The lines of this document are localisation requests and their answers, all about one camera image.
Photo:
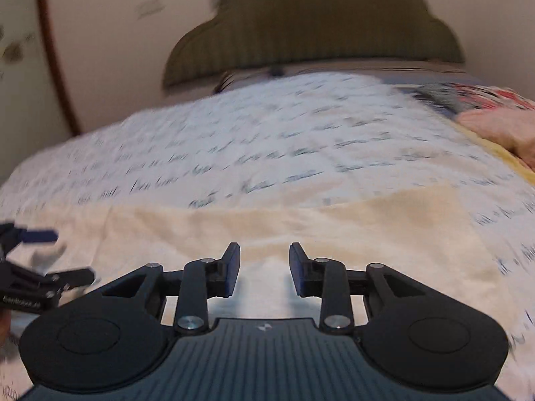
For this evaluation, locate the glass partition with flower decals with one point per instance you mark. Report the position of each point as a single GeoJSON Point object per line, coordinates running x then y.
{"type": "Point", "coordinates": [21, 71]}

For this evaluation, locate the white script-printed blanket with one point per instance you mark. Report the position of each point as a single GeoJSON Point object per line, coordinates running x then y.
{"type": "Point", "coordinates": [259, 133]}

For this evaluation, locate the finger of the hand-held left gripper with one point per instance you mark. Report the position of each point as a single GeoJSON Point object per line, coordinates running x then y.
{"type": "Point", "coordinates": [71, 279]}
{"type": "Point", "coordinates": [39, 236]}

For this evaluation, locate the colourful patterned quilt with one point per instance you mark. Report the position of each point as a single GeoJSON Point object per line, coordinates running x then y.
{"type": "Point", "coordinates": [468, 94]}

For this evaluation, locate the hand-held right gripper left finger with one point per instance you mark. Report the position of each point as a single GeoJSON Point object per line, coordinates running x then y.
{"type": "Point", "coordinates": [231, 269]}

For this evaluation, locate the striped pillow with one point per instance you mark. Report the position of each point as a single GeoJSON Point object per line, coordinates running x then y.
{"type": "Point", "coordinates": [359, 69]}

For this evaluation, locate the cream pants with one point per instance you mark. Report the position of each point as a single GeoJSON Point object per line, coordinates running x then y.
{"type": "Point", "coordinates": [267, 221]}

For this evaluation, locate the green padded headboard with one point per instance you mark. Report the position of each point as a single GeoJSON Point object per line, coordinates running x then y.
{"type": "Point", "coordinates": [309, 29]}

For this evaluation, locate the wooden door frame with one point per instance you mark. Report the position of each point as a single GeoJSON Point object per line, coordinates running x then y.
{"type": "Point", "coordinates": [54, 50]}

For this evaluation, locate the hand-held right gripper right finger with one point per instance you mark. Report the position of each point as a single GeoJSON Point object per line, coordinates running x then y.
{"type": "Point", "coordinates": [297, 269]}

